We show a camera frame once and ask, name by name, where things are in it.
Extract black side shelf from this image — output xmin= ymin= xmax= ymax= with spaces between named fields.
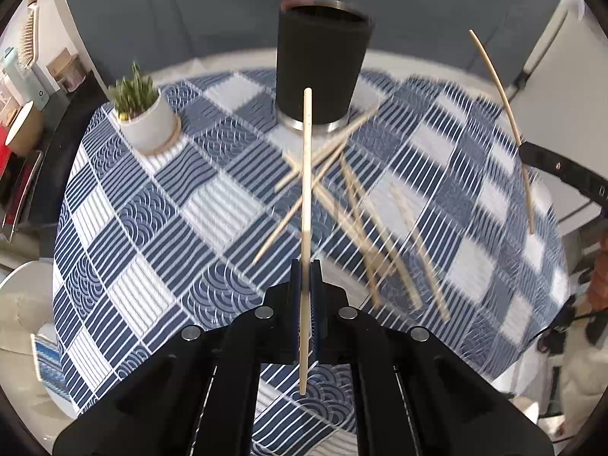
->
xmin=1 ymin=72 xmax=106 ymax=236

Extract pink candle jar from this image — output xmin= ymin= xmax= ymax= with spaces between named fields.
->
xmin=46 ymin=48 xmax=87 ymax=93

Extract wooden hair brush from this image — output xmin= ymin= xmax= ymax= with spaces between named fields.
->
xmin=17 ymin=2 xmax=39 ymax=70

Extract wooden chopstick on table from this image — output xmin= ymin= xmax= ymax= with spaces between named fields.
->
xmin=274 ymin=107 xmax=378 ymax=192
xmin=282 ymin=151 xmax=424 ymax=312
xmin=252 ymin=140 xmax=347 ymax=264
xmin=389 ymin=184 xmax=450 ymax=322
xmin=339 ymin=154 xmax=381 ymax=309

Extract red notebook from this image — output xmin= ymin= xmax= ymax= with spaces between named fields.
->
xmin=1 ymin=149 xmax=43 ymax=240

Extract blue patterned tablecloth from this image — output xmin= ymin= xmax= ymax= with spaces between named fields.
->
xmin=52 ymin=69 xmax=568 ymax=455

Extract white cabinet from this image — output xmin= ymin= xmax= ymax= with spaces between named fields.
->
xmin=503 ymin=0 xmax=608 ymax=239

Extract small potted green plant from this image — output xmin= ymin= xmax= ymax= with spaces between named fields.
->
xmin=108 ymin=62 xmax=181 ymax=155

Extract black cylindrical utensil holder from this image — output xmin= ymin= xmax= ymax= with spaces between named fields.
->
xmin=275 ymin=0 xmax=374 ymax=133

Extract beige white bowl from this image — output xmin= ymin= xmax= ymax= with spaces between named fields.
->
xmin=5 ymin=101 xmax=43 ymax=158

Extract white pump bottle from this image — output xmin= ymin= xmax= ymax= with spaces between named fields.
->
xmin=2 ymin=46 xmax=49 ymax=111

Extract wooden chopstick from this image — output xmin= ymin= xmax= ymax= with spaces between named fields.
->
xmin=274 ymin=107 xmax=378 ymax=192
xmin=339 ymin=154 xmax=381 ymax=309
xmin=282 ymin=151 xmax=424 ymax=312
xmin=468 ymin=29 xmax=536 ymax=237
xmin=389 ymin=184 xmax=450 ymax=322
xmin=252 ymin=140 xmax=347 ymax=264
xmin=299 ymin=87 xmax=313 ymax=396

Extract grey fabric backdrop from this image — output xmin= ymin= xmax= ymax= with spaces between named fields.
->
xmin=67 ymin=0 xmax=560 ymax=81

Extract white chair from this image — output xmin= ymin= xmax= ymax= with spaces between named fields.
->
xmin=0 ymin=260 xmax=52 ymax=356

